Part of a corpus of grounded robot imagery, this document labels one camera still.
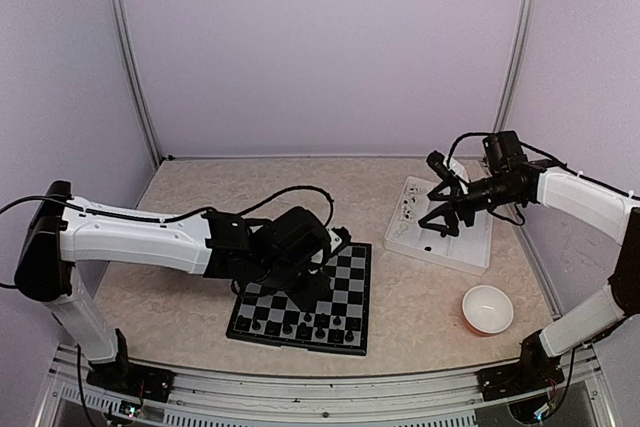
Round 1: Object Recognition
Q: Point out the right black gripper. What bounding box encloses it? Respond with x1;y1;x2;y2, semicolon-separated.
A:
420;173;522;236

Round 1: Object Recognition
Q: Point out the black grey chessboard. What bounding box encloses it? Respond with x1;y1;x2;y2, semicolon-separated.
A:
226;242;372;356

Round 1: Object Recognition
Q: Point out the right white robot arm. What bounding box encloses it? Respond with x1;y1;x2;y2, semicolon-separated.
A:
418;130;639;391

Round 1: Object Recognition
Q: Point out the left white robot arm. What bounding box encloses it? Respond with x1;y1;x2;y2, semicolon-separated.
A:
14;180;351;392

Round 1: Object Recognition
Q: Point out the white chess pieces pile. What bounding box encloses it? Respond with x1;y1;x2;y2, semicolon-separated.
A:
399;185;424;222

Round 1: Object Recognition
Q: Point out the white plastic piece tray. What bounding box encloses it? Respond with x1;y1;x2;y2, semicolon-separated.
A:
383;176;493;276

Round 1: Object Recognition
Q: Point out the white orange bowl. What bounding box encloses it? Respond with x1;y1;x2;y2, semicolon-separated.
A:
461;285;514;336

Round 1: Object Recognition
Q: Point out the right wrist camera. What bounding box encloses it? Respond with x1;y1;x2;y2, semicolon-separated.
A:
426;150;470;187

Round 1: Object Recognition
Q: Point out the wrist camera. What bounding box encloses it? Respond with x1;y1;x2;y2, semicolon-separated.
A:
327;227;351;255
426;150;470;187

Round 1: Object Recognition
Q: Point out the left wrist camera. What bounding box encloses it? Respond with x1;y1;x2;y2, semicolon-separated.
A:
327;227;351;255

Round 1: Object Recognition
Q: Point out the aluminium front rail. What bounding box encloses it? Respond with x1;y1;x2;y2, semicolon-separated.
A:
34;345;616;426

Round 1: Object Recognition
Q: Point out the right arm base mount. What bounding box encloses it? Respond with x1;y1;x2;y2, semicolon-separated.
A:
476;363;565;402

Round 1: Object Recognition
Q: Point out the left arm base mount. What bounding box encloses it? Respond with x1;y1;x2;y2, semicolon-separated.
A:
87;363;175;403

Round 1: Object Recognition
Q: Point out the right aluminium frame post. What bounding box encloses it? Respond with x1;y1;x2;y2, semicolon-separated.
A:
492;0;535;132

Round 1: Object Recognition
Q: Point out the aluminium frame post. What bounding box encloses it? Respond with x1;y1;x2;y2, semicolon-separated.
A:
492;0;535;132
109;0;163;169

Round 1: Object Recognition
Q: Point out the left aluminium frame post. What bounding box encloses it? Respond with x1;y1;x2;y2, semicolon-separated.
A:
109;0;163;169

